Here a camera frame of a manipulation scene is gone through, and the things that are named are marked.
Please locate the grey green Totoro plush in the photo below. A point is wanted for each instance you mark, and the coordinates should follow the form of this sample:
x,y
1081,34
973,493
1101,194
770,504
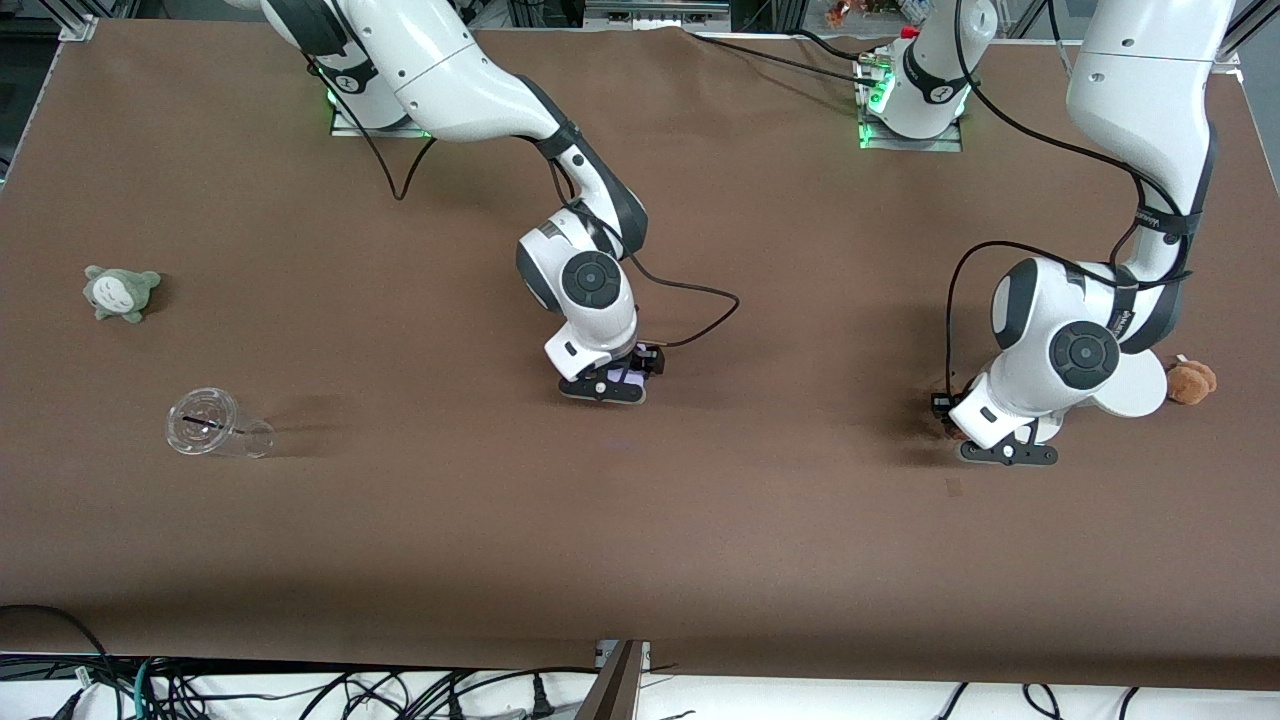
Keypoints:
x,y
120,292

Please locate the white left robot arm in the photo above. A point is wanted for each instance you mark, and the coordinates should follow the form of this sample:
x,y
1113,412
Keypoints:
x,y
1140,100

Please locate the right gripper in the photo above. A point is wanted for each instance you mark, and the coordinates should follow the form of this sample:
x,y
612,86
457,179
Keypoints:
x,y
649,358

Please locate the aluminium frame profile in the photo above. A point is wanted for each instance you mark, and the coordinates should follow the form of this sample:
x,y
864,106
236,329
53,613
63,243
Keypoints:
x,y
78,25

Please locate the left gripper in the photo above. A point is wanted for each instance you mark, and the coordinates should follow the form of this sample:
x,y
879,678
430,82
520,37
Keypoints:
x,y
942,405

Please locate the clear plastic cup with lid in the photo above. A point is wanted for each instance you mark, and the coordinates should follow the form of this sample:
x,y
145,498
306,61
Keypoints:
x,y
200,425

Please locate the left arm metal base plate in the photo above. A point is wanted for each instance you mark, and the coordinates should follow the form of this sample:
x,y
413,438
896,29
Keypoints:
x,y
870,140

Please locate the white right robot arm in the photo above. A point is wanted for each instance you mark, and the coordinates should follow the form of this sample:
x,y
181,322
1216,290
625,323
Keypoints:
x,y
450,90

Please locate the brown wooden post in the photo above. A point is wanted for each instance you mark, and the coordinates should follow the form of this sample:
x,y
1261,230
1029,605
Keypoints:
x,y
612,690

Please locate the black power plug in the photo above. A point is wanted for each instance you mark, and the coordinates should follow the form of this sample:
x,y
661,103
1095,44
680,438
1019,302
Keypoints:
x,y
541,698

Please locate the brown bear plush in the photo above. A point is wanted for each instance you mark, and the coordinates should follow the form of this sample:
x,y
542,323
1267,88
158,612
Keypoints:
x,y
1192,382

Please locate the black drinking straw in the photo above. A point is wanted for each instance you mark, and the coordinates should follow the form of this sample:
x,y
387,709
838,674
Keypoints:
x,y
205,423

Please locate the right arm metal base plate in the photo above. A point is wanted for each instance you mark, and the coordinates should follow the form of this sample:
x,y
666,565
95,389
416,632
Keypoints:
x,y
345,125

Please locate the brown table cover cloth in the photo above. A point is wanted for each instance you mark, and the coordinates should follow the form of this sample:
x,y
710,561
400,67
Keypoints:
x,y
640,520

